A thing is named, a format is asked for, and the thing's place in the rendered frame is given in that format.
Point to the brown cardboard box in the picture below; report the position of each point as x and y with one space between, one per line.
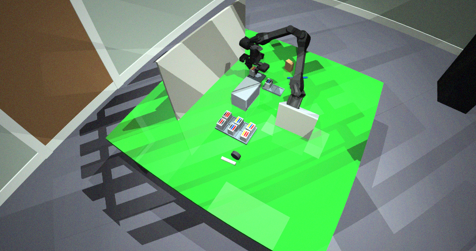
289 65

